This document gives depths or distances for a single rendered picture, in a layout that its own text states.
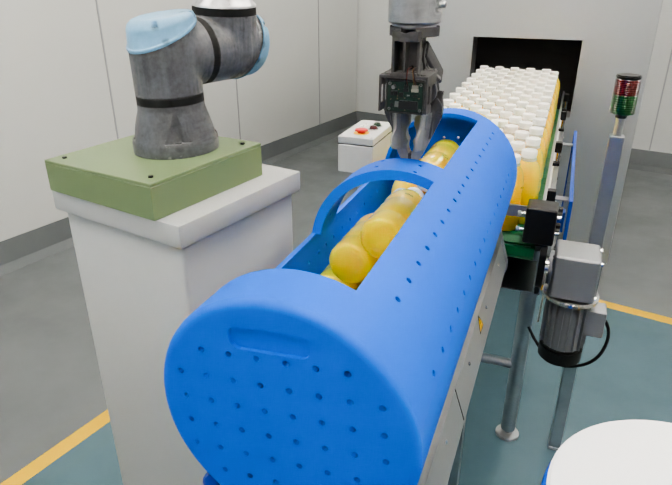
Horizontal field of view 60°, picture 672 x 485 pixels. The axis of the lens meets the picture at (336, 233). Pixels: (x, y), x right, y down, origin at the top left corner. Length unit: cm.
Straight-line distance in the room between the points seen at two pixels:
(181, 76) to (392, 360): 66
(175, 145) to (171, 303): 27
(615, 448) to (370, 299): 32
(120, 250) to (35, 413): 152
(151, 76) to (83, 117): 280
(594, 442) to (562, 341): 95
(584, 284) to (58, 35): 304
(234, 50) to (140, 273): 43
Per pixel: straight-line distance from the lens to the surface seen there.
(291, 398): 58
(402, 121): 92
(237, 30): 111
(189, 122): 104
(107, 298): 118
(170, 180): 95
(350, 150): 158
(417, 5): 85
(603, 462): 71
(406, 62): 85
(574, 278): 157
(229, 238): 103
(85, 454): 229
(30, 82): 363
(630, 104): 172
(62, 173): 110
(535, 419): 236
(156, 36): 102
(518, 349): 203
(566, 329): 165
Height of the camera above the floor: 150
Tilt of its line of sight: 24 degrees down
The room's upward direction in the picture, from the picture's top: straight up
